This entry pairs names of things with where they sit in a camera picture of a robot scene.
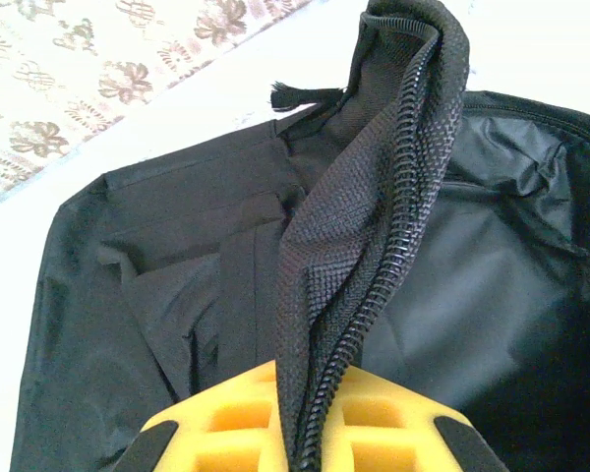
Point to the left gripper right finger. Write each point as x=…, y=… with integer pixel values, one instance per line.
x=403, y=442

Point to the black backpack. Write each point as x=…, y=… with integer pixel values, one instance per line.
x=177, y=246

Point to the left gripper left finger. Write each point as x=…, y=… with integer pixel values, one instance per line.
x=201, y=442

